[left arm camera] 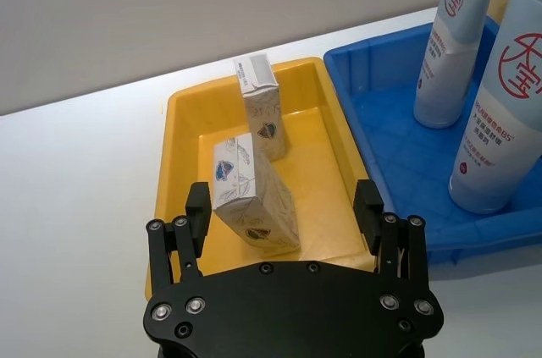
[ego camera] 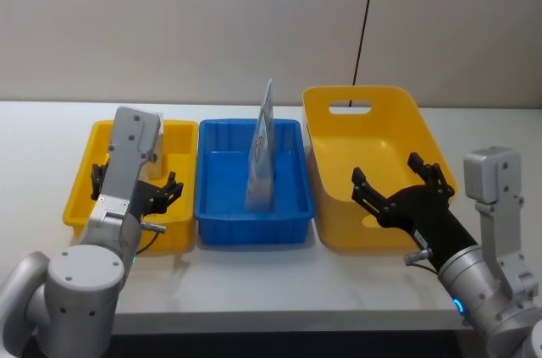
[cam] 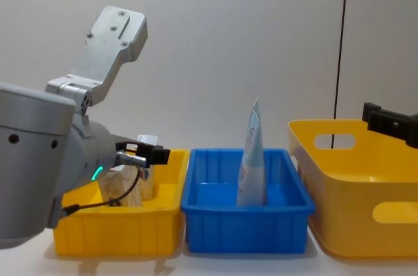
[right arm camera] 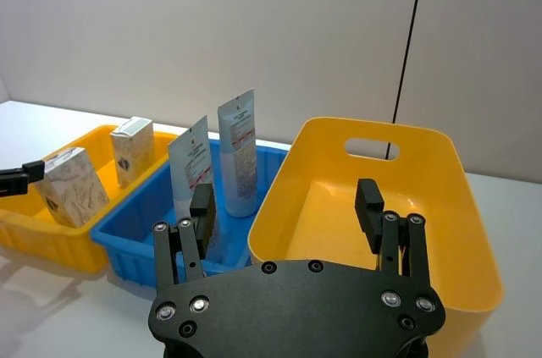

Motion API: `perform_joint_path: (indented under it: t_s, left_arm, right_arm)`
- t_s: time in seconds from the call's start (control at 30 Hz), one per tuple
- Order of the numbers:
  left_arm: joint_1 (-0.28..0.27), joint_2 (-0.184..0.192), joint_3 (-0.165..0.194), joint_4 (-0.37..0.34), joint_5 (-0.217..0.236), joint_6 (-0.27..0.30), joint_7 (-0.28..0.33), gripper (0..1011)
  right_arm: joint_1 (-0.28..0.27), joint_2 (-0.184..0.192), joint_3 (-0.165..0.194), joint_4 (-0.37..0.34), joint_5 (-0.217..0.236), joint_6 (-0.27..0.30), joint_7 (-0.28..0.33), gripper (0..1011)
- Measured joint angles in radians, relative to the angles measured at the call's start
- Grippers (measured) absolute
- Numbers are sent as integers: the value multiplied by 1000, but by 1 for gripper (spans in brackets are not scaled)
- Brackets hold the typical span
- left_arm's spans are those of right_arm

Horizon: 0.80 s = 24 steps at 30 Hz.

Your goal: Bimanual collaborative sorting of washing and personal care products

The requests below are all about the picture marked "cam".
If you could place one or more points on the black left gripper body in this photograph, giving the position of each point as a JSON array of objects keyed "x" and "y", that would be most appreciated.
[{"x": 159, "y": 156}]

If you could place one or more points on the clear beige snack bag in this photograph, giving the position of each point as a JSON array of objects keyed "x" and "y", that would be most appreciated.
[{"x": 114, "y": 188}]

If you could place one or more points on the blue plastic bin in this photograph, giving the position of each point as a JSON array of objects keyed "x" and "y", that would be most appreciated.
[{"x": 228, "y": 230}]

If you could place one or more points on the small yellow plastic bin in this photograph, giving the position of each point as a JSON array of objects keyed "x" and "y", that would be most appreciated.
[{"x": 130, "y": 230}]

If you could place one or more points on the pale blue tube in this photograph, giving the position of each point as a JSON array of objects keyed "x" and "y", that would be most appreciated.
[{"x": 253, "y": 165}]

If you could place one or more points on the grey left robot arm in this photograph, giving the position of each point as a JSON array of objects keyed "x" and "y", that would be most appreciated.
[{"x": 32, "y": 158}]

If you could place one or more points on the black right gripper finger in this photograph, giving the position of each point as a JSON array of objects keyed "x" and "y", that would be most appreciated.
[{"x": 392, "y": 122}]

